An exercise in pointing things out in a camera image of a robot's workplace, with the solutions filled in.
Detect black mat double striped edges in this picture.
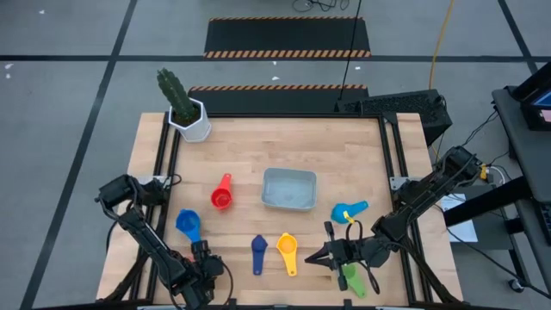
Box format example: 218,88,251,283
202,15,372,59

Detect large blue measuring cup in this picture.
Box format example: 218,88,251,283
175,208,203,245

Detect red measuring cup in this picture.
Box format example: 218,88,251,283
210,172,235,211

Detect green cactus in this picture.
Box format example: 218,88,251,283
156,67,197,124

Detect black computer case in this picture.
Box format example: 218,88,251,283
334,89,454,146

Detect black laptop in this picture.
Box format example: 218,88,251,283
511,59,551,133

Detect green measuring cup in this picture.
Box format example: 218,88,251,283
342,262,368,300

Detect grey plastic basket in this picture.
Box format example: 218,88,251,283
261,167,319,213

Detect small navy measuring cup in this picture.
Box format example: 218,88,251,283
251,234,269,276

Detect black mat single striped edge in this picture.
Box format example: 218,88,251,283
188,84,370,115

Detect yellow measuring cup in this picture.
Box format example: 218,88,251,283
275,232,299,277

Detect dark grey side desk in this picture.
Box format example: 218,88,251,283
443,85,551,259

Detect teal measuring cup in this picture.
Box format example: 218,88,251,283
330,200,370,226

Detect coiled black cable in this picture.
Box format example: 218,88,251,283
291,0,350,13

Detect yellow cable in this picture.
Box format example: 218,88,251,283
428,0,456,163

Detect white hexagonal plant pot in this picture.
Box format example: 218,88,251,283
167,97,213,144

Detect white paper sheet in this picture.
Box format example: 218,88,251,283
438,192,480,244

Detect long black cable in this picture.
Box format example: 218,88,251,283
337,0,363,102

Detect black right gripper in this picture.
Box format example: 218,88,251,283
304,220,368,292

